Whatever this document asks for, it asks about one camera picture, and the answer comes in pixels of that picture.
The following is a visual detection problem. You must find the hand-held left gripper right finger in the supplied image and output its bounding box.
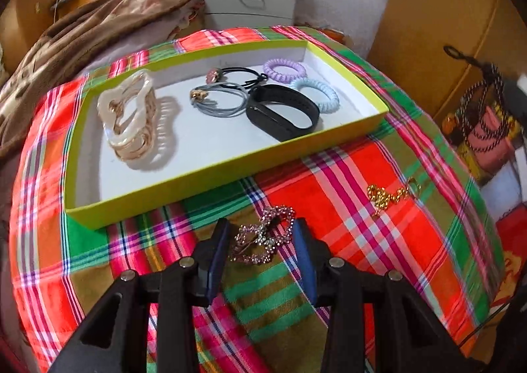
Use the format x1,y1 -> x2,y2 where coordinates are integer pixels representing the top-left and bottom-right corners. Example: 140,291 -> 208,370
291,217 -> 484,373

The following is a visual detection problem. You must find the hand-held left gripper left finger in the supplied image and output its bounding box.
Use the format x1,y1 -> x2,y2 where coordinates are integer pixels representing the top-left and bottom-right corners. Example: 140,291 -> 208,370
47,217 -> 230,373

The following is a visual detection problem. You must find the rhinestone hair clip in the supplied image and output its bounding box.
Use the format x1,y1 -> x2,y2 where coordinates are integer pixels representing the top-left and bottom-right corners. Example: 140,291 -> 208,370
228,205 -> 297,264

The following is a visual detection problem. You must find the gold chain bracelet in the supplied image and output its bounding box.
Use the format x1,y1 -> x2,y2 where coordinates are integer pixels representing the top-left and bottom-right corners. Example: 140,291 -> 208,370
366,177 -> 421,219

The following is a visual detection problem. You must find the yellow-green shallow cardboard box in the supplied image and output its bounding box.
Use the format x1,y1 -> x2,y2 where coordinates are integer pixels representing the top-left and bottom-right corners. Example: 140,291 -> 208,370
64,39 -> 391,230

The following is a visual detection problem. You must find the black wristband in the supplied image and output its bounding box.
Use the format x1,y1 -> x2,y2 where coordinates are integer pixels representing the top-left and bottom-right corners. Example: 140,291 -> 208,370
246,84 -> 321,142

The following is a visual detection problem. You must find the light blue spiral hair tie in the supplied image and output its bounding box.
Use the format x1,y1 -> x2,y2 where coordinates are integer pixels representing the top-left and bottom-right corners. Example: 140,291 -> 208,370
288,77 -> 340,114

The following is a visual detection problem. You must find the grey hair tie gold charm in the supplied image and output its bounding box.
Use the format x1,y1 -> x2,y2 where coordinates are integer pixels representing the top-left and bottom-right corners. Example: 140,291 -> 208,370
189,81 -> 254,119

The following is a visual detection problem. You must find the black hair tie pink charm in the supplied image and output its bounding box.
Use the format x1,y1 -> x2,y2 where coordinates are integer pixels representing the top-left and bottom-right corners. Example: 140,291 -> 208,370
206,66 -> 269,90

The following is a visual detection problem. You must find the pearl white hair claw clip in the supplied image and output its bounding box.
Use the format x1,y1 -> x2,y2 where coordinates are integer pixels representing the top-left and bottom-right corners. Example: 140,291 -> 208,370
97,69 -> 159,162

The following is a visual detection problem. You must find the purple spiral hair tie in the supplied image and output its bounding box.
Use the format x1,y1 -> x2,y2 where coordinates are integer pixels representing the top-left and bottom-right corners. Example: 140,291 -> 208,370
263,57 -> 309,83

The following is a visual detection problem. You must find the colourful plaid cloth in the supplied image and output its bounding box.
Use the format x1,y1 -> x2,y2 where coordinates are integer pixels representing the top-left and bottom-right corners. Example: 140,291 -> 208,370
8,25 -> 505,373

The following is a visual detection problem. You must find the red box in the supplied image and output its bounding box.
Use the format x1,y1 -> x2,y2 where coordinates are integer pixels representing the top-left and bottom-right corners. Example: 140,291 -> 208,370
492,208 -> 527,304

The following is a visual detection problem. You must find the pink and yellow box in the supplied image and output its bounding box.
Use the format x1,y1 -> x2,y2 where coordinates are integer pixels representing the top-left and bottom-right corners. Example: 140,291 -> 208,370
465,103 -> 523,180

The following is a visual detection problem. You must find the grey nightstand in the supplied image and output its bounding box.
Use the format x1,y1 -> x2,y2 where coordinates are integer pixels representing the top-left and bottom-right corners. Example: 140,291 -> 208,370
200,0 -> 304,30

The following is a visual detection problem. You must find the brown patterned blanket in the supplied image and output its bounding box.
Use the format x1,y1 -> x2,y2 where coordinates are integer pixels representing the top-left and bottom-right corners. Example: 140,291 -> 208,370
0,0 -> 204,160

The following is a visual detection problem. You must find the wooden wardrobe door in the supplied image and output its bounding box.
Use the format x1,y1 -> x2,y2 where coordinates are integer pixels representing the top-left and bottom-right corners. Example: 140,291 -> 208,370
368,0 -> 527,127

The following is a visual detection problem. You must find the tall wooden wardrobe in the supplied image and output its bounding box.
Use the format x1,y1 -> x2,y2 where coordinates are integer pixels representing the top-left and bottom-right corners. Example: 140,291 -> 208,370
8,0 -> 67,65

